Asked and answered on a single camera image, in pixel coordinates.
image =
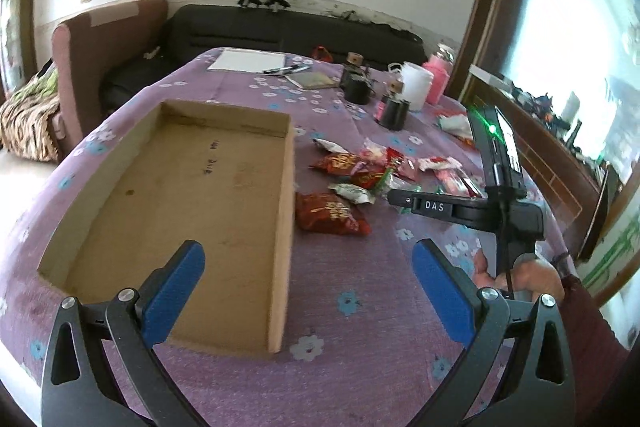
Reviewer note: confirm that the small red candy packet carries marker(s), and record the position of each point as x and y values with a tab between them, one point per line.
408	167

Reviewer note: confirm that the black marker pen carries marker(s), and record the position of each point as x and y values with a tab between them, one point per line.
285	70

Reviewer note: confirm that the olive notebook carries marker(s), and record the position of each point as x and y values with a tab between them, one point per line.
312	81

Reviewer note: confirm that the right hand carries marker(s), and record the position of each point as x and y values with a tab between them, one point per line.
538	276

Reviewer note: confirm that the purple floral tablecloth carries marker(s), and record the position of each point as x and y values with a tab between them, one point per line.
362	345

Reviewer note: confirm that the clear green snack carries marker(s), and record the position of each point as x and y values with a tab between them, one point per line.
390	180

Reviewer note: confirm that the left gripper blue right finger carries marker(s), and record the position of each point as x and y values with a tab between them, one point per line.
537	386

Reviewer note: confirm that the pink bear snack packet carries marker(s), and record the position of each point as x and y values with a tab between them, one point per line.
456	183

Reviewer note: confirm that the red gold snack packet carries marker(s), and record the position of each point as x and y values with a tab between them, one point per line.
350	168

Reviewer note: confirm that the black holder with cork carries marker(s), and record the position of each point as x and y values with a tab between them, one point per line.
392	110
355	82

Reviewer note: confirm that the shallow cardboard tray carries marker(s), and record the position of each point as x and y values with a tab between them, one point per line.
221	175

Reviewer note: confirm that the white red snack packet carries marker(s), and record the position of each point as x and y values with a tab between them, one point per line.
438	163

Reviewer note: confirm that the green white candy packet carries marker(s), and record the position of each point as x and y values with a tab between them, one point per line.
353	193

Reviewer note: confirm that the white plastic jar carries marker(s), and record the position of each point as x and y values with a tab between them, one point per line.
417	81

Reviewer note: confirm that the white paper sheet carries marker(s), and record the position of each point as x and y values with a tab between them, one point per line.
251	61

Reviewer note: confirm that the pink sleeved water bottle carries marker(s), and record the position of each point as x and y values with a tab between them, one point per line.
440	64

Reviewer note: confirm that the black sofa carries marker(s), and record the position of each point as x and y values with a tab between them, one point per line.
195	29

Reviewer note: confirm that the phone on gripper mount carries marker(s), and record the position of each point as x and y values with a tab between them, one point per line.
494	138

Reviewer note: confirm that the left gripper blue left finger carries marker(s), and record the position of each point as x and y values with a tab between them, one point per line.
100	367

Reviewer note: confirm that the large red snack bag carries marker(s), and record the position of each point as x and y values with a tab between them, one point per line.
328	213

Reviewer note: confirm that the brown armchair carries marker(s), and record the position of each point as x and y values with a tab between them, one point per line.
86	47

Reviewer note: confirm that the crumpled white cloth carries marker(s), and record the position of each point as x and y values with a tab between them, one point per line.
457	125

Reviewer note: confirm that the tiger print blanket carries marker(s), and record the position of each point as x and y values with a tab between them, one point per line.
27	115

